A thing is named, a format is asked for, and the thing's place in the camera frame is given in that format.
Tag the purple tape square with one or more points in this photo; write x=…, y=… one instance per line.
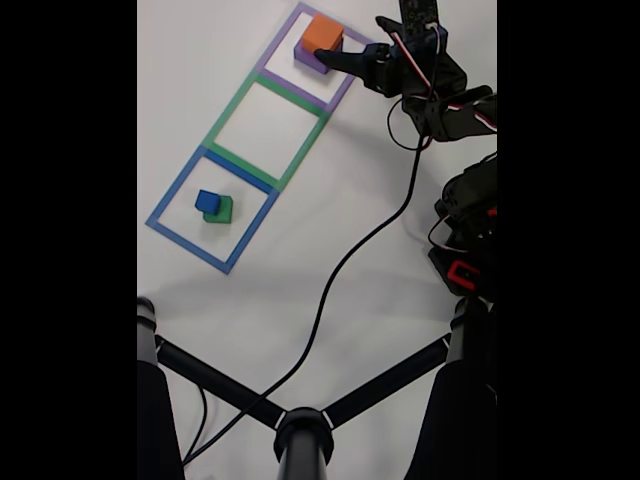
x=280, y=82

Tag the black tripod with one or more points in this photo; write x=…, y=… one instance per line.
x=302, y=445

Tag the large purple block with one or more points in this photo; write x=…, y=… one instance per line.
x=306, y=59

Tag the small blue block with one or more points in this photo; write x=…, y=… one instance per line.
x=207, y=200

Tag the blue tape square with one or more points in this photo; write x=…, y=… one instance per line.
x=174, y=192

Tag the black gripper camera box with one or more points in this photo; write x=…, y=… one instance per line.
x=422, y=20

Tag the orange block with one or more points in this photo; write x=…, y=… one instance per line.
x=322, y=32

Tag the green tape square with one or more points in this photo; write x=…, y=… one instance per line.
x=238, y=106

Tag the green block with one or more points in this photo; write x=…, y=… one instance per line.
x=225, y=212

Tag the red table clamp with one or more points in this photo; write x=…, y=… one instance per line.
x=452, y=272

